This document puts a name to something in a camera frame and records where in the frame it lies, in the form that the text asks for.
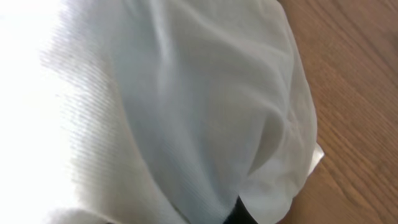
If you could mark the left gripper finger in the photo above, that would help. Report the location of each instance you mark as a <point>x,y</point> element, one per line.
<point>239,215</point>

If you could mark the white t-shirt with logo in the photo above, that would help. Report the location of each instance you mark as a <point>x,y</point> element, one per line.
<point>151,111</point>

